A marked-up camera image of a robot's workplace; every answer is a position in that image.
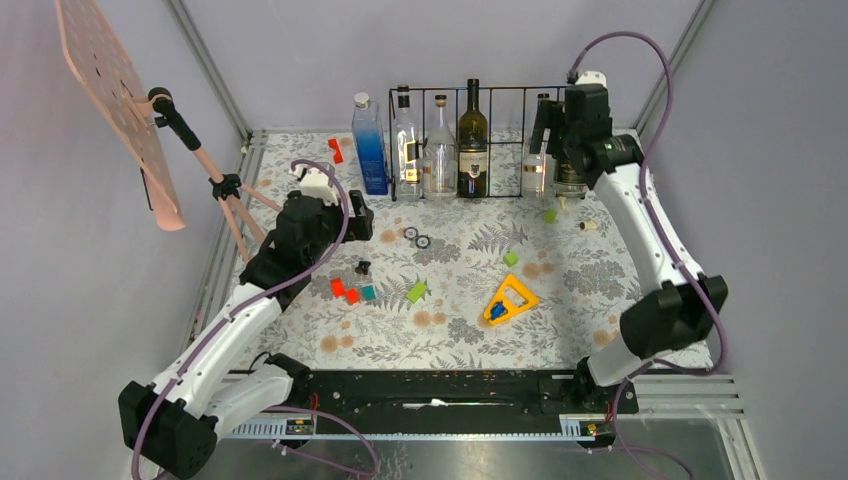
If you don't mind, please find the red block pair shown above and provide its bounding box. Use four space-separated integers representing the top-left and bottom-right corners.
330 278 361 305

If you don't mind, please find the clear bottle gold band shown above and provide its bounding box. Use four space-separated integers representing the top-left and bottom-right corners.
521 123 554 199

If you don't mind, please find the green cube near rack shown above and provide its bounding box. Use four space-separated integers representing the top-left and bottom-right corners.
543 209 558 224

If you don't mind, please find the clear bottle black label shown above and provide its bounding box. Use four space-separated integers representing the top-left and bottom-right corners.
553 160 588 200

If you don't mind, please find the clear bottle cork stopper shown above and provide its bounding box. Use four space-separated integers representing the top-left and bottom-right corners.
423 94 458 198

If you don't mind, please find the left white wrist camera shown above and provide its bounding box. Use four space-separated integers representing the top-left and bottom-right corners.
289 162 339 206

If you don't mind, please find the yellow triangle frame toy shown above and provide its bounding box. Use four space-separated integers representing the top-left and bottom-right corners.
482 274 540 326

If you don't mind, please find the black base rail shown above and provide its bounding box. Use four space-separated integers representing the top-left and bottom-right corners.
248 367 641 439

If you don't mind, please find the small black knob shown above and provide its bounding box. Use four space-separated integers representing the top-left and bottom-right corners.
354 261 371 275

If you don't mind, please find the black wire wine rack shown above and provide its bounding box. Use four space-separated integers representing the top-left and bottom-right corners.
388 85 565 198

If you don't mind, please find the red block far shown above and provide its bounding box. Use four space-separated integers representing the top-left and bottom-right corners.
328 138 344 164

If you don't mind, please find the blue glass bottle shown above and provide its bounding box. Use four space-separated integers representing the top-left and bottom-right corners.
351 92 389 196

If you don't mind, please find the pink pegboard panel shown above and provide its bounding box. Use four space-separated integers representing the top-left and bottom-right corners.
55 0 186 231

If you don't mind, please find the poker chip fifty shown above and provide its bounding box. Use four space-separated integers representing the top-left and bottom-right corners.
414 235 431 249

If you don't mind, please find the pink tripod stand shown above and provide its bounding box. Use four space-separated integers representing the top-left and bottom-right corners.
148 87 282 263

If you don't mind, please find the green cube centre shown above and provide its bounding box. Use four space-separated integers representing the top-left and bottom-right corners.
503 252 519 267

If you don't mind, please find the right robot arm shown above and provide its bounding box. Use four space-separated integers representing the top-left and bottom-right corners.
530 84 728 412

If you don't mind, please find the dark green wine bottle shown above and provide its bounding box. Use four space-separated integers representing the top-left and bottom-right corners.
457 78 489 198

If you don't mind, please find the clear bottle black cap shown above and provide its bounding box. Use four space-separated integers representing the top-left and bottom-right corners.
394 84 422 201

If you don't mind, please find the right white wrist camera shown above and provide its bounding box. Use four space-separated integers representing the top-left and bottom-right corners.
574 70 608 88

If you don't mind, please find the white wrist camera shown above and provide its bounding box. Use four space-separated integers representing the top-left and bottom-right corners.
289 162 339 206
574 70 608 88

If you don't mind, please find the long green block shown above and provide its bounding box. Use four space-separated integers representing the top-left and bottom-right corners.
406 282 429 303

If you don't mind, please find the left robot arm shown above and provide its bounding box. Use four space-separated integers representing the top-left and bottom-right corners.
118 190 374 479

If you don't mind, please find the teal block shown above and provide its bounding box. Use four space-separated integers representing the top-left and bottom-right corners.
360 285 377 301

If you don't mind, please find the floral table mat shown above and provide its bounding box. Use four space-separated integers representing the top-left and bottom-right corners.
210 128 713 372

